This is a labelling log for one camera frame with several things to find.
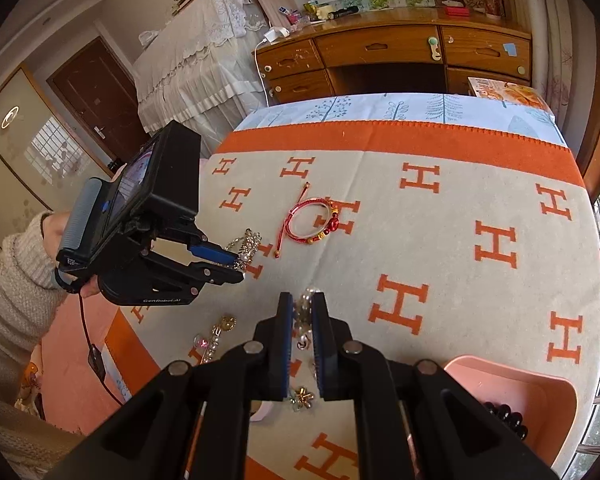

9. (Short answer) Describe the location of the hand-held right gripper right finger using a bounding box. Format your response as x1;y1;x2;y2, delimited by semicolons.
311;291;561;480

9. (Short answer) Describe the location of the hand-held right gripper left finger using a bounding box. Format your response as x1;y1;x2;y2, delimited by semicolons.
45;291;295;480

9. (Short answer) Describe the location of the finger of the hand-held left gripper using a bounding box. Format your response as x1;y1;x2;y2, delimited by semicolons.
147;252;246;297
152;220;241;267

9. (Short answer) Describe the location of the clear bead bracelet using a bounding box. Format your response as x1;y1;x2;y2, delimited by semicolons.
292;287;323;356

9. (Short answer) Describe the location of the gold flower crystal hairpin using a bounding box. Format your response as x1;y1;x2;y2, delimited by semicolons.
202;314;237;365

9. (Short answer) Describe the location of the gold flower charm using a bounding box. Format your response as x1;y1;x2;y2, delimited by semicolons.
287;385;317;413

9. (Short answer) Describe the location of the red string bracelet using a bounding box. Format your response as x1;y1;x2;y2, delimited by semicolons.
274;182;342;260

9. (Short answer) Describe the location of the pink plastic tray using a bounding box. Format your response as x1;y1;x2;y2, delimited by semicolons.
442;354;578;466

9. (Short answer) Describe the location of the person's left forearm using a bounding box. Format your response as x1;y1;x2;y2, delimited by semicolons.
0;210;81;396

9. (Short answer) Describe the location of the person's left hand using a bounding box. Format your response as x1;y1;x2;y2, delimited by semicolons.
41;212;103;300

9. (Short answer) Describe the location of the lace-covered piano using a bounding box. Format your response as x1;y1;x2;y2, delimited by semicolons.
132;0;276;158

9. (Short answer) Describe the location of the brown door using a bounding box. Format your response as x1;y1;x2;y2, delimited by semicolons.
47;36;148;161

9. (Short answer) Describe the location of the orange patterned blanket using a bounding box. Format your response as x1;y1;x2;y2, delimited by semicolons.
102;120;600;480

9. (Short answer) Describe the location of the frosted glass sliding door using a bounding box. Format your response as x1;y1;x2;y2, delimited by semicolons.
0;65;113;256

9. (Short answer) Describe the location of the pink quilt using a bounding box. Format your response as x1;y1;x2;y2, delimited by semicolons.
15;285;131;436

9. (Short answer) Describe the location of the wooden desk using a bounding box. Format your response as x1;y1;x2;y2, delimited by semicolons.
254;5;533;106

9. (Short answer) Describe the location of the person's cream knit sweater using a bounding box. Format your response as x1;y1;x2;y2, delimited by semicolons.
0;390;86;480

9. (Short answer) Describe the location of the food picture magazine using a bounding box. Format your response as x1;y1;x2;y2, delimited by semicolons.
467;76;551;111

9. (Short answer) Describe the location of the pale floral curtain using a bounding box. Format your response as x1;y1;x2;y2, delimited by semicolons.
500;0;596;126

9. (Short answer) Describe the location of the white charger cable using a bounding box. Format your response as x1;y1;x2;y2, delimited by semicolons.
253;40;273;106

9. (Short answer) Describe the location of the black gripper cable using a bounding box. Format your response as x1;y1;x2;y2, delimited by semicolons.
77;292;131;406

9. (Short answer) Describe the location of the black bead bracelet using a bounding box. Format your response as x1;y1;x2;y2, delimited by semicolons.
482;401;531;442

